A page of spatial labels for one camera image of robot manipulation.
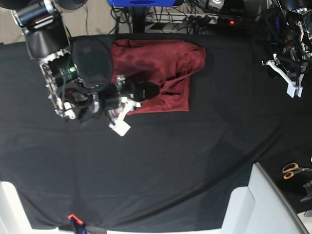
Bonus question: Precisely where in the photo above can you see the maroon long-sleeve T-shirt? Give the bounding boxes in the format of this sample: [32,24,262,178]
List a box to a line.
[111,39,206,114]

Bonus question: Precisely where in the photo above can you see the blue orange clamp bottom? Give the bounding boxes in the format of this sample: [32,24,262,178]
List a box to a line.
[67,214,89,234]

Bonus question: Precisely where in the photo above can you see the blue plastic bin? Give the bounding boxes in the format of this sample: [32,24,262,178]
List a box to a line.
[108,0,175,7]

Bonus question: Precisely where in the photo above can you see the black table cloth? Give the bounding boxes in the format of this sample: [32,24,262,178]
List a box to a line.
[0,34,312,233]

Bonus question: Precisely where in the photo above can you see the white power strip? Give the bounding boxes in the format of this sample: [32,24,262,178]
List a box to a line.
[145,12,243,25]

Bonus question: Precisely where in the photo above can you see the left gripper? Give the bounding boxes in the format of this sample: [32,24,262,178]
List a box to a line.
[261,53,307,98]

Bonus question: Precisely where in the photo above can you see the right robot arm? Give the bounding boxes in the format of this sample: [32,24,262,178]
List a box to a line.
[11,0,160,136]

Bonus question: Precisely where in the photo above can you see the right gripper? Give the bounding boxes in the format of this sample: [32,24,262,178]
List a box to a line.
[97,81,160,137]

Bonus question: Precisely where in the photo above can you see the black table leg post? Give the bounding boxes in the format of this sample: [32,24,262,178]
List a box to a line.
[130,6,149,33]

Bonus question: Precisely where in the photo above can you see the yellow handled scissors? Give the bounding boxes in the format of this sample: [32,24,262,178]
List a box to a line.
[282,162,312,180]

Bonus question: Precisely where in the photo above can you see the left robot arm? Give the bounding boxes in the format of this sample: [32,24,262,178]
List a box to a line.
[262,0,312,98]

